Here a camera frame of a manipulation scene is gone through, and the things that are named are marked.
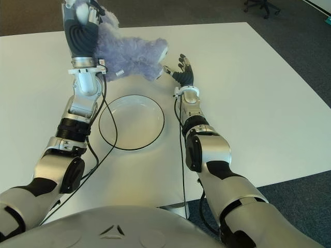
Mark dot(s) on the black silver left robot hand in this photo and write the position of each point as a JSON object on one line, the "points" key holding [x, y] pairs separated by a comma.
{"points": [[80, 38]]}

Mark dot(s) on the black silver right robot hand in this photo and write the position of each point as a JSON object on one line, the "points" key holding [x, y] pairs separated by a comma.
{"points": [[185, 77]]}

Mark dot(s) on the purple plush bunny doll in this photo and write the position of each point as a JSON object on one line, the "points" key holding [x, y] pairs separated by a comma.
{"points": [[129, 51]]}

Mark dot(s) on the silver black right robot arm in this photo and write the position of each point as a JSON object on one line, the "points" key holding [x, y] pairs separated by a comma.
{"points": [[212, 147]]}

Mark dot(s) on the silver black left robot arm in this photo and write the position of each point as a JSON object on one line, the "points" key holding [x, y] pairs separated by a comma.
{"points": [[51, 160]]}

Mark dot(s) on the white plate black rim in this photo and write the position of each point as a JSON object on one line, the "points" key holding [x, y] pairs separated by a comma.
{"points": [[134, 124]]}

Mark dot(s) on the black office chair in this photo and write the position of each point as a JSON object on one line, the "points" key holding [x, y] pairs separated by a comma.
{"points": [[263, 6]]}

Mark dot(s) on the silver table leg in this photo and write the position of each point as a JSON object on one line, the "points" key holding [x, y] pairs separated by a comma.
{"points": [[179, 206]]}

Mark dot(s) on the grey robot torso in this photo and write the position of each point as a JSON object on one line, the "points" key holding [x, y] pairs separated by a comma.
{"points": [[116, 227]]}

